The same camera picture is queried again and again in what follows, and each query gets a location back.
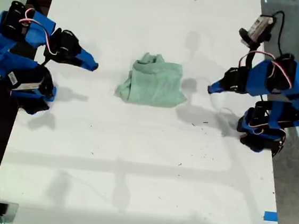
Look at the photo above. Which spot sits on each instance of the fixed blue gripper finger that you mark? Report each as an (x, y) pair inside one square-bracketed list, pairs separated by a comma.
[(88, 58), (226, 77)]

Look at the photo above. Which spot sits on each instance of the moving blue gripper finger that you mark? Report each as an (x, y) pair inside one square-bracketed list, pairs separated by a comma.
[(81, 64), (227, 88)]

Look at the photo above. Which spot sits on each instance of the pale green T-shirt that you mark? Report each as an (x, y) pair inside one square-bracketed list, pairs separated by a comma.
[(155, 83)]

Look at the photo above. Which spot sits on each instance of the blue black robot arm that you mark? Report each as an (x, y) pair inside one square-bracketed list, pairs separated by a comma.
[(8, 57), (260, 78)]

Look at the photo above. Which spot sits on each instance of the short blue tape strip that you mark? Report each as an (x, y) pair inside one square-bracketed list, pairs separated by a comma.
[(271, 216)]

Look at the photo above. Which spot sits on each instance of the black camera stalk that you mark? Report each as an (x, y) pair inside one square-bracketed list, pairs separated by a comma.
[(250, 57)]

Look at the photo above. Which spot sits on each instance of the black camera box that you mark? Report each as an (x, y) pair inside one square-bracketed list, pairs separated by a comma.
[(258, 28)]

